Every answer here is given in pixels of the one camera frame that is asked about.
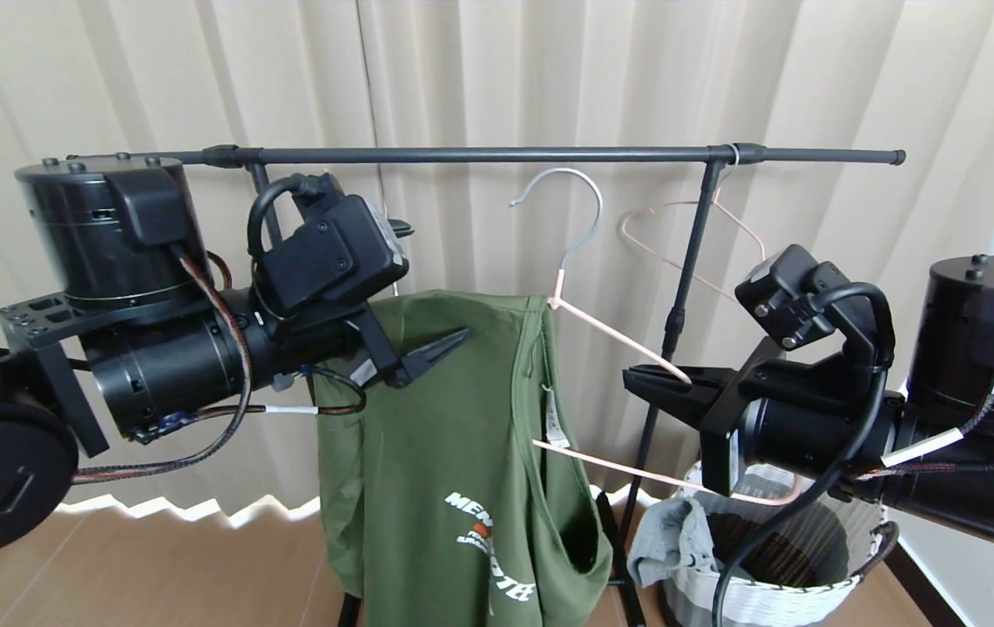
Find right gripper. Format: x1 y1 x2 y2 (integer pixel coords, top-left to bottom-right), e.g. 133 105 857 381
696 339 994 557

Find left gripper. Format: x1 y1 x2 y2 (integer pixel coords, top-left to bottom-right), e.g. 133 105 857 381
82 291 474 442

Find green long-sleeved shirt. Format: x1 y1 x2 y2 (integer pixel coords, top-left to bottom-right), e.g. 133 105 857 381
314 289 616 627

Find pink clothes hanger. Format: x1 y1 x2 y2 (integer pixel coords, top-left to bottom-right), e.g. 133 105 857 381
509 166 803 509
618 145 770 307

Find white laundry basket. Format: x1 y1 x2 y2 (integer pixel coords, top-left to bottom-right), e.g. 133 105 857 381
657 461 901 627

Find black clothes rack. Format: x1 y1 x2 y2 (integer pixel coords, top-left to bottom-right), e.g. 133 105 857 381
69 143 908 627

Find pale grey shorts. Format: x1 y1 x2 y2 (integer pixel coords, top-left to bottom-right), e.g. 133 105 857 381
626 496 720 590

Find beige curtain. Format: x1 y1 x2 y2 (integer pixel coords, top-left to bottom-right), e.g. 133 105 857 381
0 0 994 525

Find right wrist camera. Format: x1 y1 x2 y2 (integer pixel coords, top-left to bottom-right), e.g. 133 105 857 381
734 243 890 394

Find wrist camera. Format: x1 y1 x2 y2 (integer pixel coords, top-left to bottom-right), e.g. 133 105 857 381
734 243 890 394
263 179 416 320

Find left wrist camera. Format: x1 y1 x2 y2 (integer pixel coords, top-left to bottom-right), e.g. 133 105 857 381
263 179 416 320

